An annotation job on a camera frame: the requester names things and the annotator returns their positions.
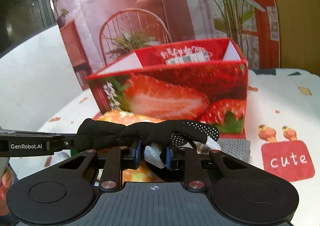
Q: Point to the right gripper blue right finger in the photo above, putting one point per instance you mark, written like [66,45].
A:
[166,157]

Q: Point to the printed room scene backdrop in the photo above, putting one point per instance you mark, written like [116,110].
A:
[97,32]

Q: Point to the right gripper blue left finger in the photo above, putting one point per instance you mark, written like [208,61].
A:
[135,154]

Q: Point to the white cartoon tablecloth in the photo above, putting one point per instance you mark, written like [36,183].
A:
[279,185]

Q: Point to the red strawberry cardboard box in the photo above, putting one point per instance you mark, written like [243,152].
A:
[199,80]

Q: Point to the black dotted grip glove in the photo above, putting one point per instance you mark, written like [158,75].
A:
[101,134]

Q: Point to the person's left hand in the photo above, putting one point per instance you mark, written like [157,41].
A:
[7,181]

